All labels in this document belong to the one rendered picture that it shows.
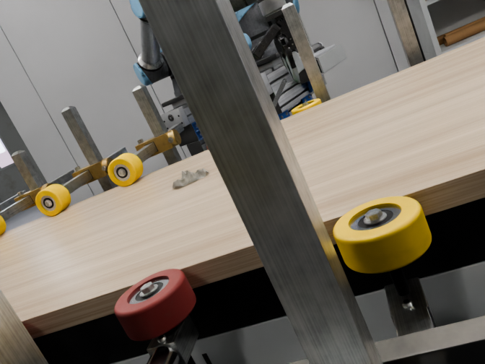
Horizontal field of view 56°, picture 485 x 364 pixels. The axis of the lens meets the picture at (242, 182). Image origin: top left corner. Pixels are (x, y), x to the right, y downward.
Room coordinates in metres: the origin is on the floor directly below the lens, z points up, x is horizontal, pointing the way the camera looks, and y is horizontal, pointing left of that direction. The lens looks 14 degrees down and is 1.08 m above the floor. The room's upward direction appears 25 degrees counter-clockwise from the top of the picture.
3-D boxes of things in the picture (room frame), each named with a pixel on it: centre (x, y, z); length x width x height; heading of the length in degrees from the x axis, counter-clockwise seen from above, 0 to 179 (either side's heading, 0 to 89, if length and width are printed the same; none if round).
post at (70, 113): (1.51, 0.41, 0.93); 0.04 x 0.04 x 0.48; 73
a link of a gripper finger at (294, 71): (1.38, -0.30, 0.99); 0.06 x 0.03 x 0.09; 93
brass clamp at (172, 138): (1.45, 0.19, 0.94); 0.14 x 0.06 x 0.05; 73
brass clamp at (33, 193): (1.59, 0.67, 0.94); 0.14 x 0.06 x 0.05; 73
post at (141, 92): (1.44, 0.17, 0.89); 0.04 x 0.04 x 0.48; 73
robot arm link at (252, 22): (2.01, -0.33, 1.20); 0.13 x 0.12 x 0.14; 75
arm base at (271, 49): (2.01, -0.32, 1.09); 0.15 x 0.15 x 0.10
